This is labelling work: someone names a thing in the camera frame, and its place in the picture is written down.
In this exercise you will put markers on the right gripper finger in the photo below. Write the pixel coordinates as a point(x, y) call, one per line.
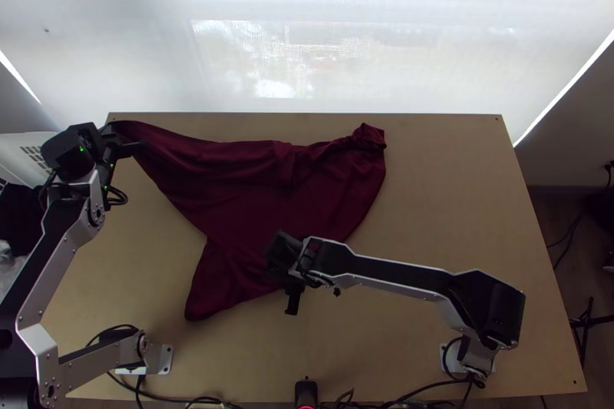
point(293, 303)

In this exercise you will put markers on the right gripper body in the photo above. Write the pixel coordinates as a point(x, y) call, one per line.
point(283, 255)

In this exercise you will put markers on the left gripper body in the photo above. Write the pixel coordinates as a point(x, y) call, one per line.
point(111, 147)

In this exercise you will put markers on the dark red t-shirt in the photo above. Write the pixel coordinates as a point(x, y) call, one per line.
point(240, 179)

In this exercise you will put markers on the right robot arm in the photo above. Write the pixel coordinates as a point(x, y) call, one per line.
point(383, 270)

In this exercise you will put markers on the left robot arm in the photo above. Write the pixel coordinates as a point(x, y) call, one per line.
point(53, 246)

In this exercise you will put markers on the white sheer curtain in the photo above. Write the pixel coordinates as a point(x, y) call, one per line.
point(120, 44)

